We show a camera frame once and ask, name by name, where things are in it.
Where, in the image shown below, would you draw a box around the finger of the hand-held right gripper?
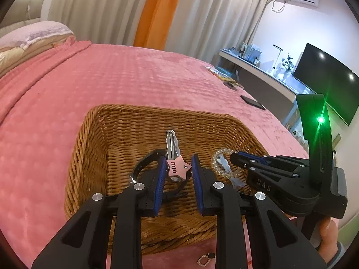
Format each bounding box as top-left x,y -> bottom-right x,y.
263,154 -> 310,172
230,151 -> 298,179

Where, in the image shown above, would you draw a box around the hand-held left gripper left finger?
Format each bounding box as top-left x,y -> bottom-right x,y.
32,149 -> 168,269

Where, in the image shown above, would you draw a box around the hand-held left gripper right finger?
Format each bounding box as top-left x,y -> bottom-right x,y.
191,154 -> 328,269

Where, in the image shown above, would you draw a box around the clear bead bracelet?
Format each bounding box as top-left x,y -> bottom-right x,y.
212,147 -> 239,179

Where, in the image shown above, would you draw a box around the pink star hair clip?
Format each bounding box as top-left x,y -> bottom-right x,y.
165,129 -> 194,184

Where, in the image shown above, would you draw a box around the woven wicker basket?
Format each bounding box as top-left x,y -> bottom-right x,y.
64,104 -> 270,256

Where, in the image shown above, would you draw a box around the person's right forearm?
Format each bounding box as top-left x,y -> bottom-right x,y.
327,241 -> 349,269

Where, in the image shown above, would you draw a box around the person's right hand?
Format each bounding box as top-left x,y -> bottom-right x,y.
319,217 -> 338,262

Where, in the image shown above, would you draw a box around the light blue hair clip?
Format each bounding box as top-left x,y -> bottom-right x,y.
220,157 -> 245,189

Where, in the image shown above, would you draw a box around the black wrist watch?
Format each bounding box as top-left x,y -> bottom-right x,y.
129,148 -> 189,202

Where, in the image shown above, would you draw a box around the black phone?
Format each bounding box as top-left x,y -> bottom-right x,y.
240,95 -> 266,111

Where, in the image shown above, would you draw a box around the silver square earring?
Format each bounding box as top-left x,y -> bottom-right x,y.
197,253 -> 216,267

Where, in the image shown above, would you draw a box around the small dark packet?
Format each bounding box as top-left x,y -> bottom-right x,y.
222,81 -> 245,91

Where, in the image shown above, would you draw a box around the white desk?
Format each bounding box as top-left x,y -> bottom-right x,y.
212,48 -> 316,131

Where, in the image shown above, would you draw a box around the black television screen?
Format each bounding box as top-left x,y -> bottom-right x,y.
293,43 -> 359,127

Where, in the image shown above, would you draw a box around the yellow snack packet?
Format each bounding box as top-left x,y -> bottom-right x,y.
204,65 -> 233,79

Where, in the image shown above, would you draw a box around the potted flower plant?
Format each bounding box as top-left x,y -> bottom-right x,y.
280,52 -> 297,73

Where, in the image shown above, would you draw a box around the white desk lamp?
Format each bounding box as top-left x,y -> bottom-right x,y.
270,44 -> 284,72

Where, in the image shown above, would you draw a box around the row of books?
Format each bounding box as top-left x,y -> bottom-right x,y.
240,42 -> 263,63

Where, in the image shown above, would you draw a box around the pink blanket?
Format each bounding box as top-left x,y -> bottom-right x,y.
0,40 -> 309,269

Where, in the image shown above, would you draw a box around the grey curtain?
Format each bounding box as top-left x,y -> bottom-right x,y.
165,0 -> 275,65
47,0 -> 158,46

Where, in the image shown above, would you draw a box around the orange curtain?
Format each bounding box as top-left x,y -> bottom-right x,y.
134,0 -> 190,50

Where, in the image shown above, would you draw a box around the beige duvet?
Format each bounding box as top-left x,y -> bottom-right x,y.
0,35 -> 77,77

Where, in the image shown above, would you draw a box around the pink pillow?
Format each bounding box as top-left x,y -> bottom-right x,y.
0,21 -> 74,51

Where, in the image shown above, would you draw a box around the beige padded headboard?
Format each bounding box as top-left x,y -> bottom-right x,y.
0,0 -> 46,29

